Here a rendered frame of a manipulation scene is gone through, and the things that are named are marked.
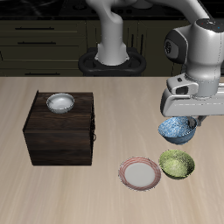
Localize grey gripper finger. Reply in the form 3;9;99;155
187;115;199;129

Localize dark wooden cabinet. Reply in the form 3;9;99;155
22;89;97;167

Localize green bowl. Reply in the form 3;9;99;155
158;149;196;180

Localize red-rimmed white plate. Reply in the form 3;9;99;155
118;157;162;192

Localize blue bowl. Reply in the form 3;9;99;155
157;115;198;145

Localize white bowl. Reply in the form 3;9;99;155
45;92;75;115

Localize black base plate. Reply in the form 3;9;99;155
77;46;147;77

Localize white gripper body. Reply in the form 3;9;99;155
159;87;224;118

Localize dark kitchen cupboards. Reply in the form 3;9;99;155
0;0;224;78

